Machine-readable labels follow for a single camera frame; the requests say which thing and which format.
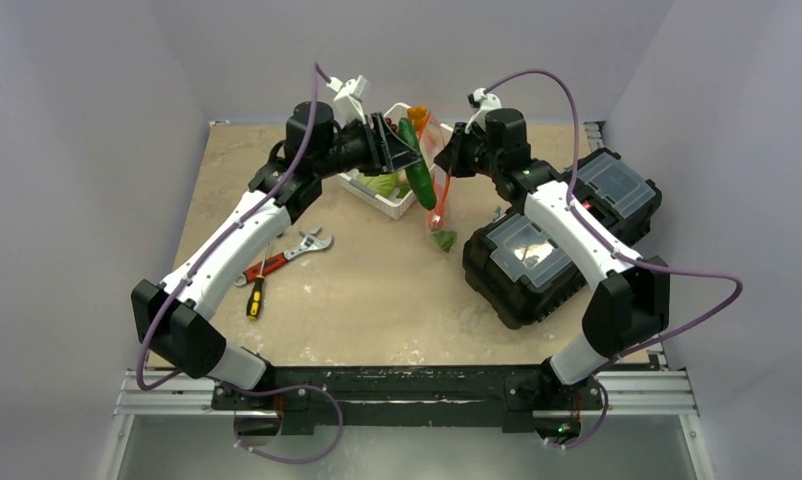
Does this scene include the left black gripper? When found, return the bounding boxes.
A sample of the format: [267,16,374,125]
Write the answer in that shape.
[313,111,419,179]

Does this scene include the green cabbage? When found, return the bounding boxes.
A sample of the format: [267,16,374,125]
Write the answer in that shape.
[357,172,398,198]

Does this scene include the green cucumber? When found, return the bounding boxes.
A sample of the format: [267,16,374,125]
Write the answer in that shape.
[398,118,437,210]

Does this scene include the clear orange zip bag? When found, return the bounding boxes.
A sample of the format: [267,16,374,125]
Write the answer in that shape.
[407,105,457,253]

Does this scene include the orange carrot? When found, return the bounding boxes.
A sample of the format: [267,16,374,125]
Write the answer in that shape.
[428,166,451,231]

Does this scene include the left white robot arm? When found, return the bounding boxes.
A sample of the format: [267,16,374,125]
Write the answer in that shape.
[131,102,424,409]

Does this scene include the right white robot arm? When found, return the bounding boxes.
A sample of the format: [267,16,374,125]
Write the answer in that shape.
[436,108,670,407]

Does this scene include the dark red grapes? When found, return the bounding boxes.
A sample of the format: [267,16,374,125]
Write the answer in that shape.
[384,118,398,132]

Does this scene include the white plastic basket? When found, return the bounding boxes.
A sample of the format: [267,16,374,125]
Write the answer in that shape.
[337,102,419,220]

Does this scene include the black plastic toolbox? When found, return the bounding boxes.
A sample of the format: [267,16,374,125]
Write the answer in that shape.
[462,148,662,329]

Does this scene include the yellow black screwdriver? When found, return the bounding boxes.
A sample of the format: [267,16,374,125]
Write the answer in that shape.
[246,243,272,321]

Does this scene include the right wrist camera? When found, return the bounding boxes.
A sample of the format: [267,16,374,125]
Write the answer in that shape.
[464,87,502,133]

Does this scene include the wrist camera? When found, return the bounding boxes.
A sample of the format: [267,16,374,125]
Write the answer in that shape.
[464,87,502,133]
[326,75,371,125]

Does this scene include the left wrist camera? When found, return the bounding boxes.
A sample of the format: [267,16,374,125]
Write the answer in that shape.
[326,75,371,125]

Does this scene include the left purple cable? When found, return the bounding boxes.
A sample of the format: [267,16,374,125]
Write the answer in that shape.
[134,61,346,466]

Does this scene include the adjustable wrench red handle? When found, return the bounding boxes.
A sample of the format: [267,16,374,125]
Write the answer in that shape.
[234,227,334,287]

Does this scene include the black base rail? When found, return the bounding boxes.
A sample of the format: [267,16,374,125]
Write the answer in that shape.
[114,365,699,439]

